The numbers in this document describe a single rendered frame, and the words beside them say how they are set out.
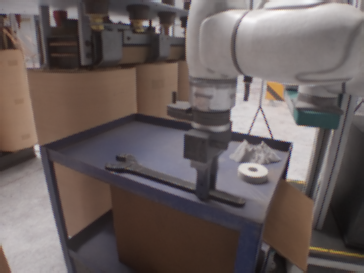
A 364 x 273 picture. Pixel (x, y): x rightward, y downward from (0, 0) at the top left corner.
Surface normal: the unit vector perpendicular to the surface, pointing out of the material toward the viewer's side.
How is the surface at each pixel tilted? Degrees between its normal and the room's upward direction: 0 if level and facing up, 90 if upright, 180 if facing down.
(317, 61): 108
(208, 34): 87
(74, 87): 90
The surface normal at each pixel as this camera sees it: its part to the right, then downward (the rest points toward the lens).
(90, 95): 0.45, 0.32
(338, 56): -0.35, 0.54
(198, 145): -0.50, 0.30
